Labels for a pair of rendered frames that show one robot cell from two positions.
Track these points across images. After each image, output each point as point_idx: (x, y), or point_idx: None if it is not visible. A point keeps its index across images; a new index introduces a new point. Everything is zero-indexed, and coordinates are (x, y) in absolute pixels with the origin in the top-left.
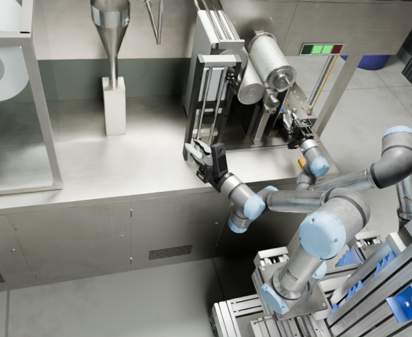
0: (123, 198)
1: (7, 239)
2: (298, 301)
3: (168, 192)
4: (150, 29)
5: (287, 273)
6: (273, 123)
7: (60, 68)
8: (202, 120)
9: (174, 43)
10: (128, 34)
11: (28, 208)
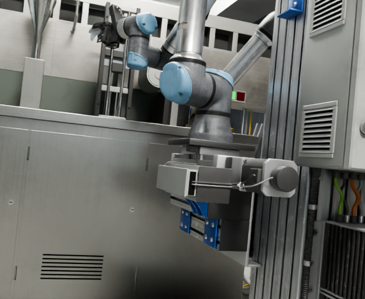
0: (22, 111)
1: None
2: (214, 131)
3: (72, 115)
4: (74, 51)
5: (178, 28)
6: (188, 121)
7: None
8: (111, 67)
9: (95, 68)
10: (55, 53)
11: None
